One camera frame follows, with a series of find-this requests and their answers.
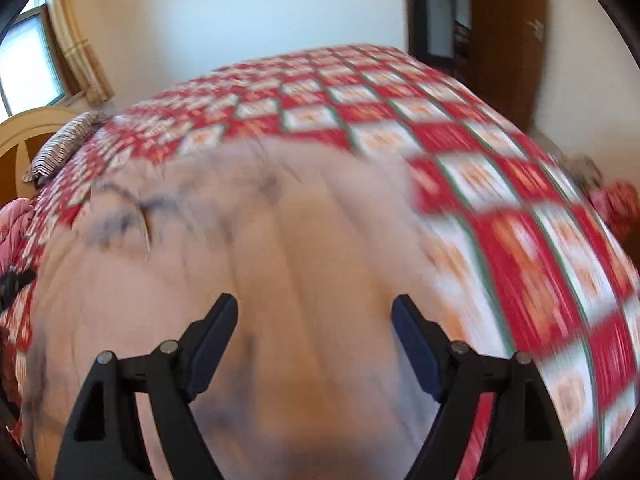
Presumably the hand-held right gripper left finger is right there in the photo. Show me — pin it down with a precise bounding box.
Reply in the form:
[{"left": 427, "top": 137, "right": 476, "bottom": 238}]
[{"left": 52, "top": 294, "right": 239, "bottom": 480}]

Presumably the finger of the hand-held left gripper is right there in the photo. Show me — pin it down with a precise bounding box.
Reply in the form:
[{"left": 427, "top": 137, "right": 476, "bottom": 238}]
[{"left": 0, "top": 270, "right": 37, "bottom": 308}]

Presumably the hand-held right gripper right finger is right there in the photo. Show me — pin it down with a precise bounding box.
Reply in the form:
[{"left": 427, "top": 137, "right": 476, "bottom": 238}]
[{"left": 391, "top": 295, "right": 573, "bottom": 480}]

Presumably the light grey quilted jacket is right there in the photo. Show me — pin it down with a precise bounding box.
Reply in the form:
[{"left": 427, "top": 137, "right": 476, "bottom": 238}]
[{"left": 30, "top": 135, "right": 516, "bottom": 480}]

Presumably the folded pink quilt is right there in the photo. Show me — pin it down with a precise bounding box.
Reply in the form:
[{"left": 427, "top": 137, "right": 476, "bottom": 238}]
[{"left": 0, "top": 197, "right": 40, "bottom": 286}]

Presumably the cream wooden headboard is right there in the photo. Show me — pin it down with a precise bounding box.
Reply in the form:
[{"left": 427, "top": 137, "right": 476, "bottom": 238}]
[{"left": 0, "top": 106, "right": 86, "bottom": 207}]

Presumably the red checked printed bedspread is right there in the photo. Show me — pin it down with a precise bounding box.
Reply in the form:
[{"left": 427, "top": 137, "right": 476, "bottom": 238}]
[{"left": 0, "top": 44, "right": 640, "bottom": 480}]

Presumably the striped pillow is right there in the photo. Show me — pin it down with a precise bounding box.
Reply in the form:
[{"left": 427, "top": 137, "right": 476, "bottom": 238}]
[{"left": 22, "top": 110, "right": 101, "bottom": 186}]

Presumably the window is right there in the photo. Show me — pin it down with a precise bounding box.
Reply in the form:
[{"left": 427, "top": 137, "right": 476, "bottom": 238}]
[{"left": 0, "top": 0, "right": 67, "bottom": 121}]

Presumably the narrow yellow curtain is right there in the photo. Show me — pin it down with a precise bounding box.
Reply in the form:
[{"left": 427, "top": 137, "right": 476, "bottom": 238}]
[{"left": 47, "top": 0, "right": 116, "bottom": 106}]

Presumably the red printed cloth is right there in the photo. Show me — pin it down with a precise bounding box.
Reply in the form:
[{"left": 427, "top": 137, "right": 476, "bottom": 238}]
[{"left": 590, "top": 180, "right": 640, "bottom": 247}]

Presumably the grey cloth pile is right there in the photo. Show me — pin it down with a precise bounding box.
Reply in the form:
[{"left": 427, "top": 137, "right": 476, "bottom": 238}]
[{"left": 565, "top": 155, "right": 603, "bottom": 192}]

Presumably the brown wooden door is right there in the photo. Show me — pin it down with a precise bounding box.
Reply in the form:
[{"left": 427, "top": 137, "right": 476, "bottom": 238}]
[{"left": 469, "top": 0, "right": 549, "bottom": 132}]

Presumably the dark wooden door frame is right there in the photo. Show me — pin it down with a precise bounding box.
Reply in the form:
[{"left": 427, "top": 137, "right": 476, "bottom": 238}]
[{"left": 402, "top": 0, "right": 473, "bottom": 72}]

